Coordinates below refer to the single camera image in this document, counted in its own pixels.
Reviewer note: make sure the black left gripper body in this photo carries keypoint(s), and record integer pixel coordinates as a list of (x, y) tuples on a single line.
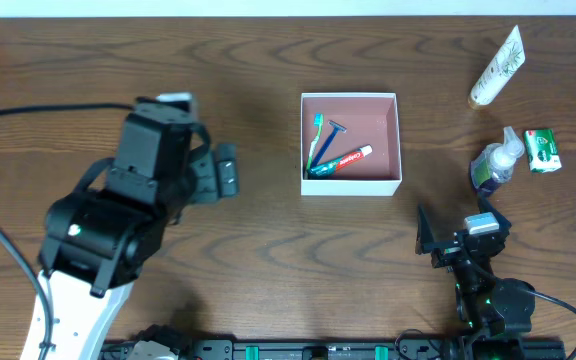
[(225, 170)]

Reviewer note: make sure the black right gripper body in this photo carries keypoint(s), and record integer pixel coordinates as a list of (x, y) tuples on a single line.
[(454, 249)]

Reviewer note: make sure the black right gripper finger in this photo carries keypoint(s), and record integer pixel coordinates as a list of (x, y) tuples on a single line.
[(485, 206), (425, 240)]

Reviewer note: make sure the clear foam pump bottle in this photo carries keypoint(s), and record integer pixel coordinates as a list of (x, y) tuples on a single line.
[(494, 166)]

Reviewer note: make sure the red Colgate toothpaste tube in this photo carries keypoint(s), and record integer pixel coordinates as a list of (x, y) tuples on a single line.
[(327, 169)]

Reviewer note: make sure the blue disposable razor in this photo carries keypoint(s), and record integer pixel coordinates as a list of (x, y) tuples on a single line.
[(336, 127)]

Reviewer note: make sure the white lotion tube with leaves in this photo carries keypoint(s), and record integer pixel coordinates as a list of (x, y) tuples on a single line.
[(506, 62)]

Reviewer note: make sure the green white toothbrush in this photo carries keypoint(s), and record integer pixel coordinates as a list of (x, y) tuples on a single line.
[(318, 124)]

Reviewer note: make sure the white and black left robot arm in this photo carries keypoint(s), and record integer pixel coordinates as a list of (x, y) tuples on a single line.
[(98, 237)]

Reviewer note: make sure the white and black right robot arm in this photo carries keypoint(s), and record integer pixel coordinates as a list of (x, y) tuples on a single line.
[(497, 311)]

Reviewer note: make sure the green soap bar package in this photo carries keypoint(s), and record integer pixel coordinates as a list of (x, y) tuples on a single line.
[(542, 151)]

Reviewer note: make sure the white box with pink interior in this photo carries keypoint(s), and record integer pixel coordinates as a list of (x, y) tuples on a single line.
[(371, 118)]

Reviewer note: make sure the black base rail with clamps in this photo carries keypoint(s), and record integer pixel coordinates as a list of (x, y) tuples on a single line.
[(162, 342)]

